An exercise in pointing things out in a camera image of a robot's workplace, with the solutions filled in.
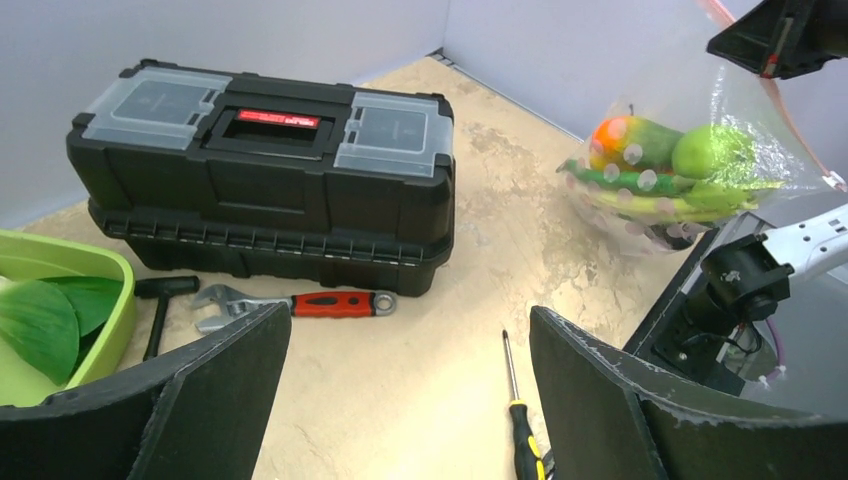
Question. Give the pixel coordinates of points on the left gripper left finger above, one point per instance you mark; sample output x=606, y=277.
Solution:
x=197, y=412

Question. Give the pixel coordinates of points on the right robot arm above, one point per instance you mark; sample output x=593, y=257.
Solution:
x=813, y=246

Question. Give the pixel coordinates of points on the toy green apple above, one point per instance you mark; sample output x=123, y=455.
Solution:
x=718, y=153

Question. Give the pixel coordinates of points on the toy green bean pod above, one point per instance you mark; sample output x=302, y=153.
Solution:
x=641, y=183

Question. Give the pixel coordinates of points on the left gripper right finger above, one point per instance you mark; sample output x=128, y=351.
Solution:
x=611, y=415

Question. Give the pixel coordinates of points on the yellow black screwdriver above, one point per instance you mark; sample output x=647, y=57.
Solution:
x=527, y=458

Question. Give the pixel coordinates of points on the clear zip top bag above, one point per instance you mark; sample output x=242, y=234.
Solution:
x=685, y=87

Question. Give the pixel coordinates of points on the black hammer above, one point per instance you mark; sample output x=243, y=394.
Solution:
x=162, y=289

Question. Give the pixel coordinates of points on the toy green leaf vegetable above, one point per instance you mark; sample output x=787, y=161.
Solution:
x=49, y=322

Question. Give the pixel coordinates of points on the black toolbox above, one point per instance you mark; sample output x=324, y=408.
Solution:
x=250, y=175

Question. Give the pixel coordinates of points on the green plastic bin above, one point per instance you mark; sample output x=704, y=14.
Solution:
x=27, y=256

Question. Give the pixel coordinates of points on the adjustable wrench red handle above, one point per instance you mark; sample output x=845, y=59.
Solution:
x=234, y=305

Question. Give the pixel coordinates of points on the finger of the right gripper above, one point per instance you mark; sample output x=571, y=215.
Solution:
x=784, y=39

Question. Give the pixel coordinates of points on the toy mango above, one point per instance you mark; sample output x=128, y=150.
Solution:
x=633, y=143

